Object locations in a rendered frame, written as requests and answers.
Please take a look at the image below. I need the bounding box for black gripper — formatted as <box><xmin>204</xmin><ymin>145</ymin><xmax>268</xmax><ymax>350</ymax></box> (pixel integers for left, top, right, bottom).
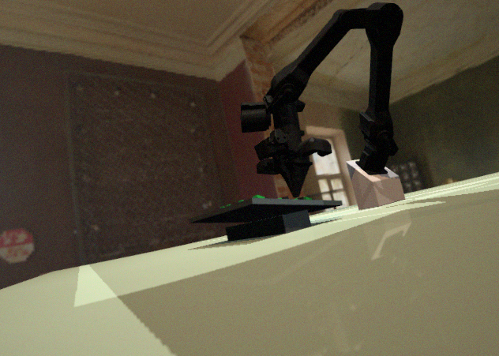
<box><xmin>257</xmin><ymin>123</ymin><xmax>332</xmax><ymax>197</ymax></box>

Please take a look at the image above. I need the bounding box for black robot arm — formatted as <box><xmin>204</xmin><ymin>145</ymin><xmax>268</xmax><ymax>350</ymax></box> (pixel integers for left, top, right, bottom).
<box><xmin>240</xmin><ymin>2</ymin><xmax>403</xmax><ymax>175</ymax></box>

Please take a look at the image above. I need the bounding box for grey switch panel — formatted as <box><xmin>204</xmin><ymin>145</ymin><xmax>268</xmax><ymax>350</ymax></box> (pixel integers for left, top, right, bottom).
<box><xmin>189</xmin><ymin>195</ymin><xmax>343</xmax><ymax>241</ymax></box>

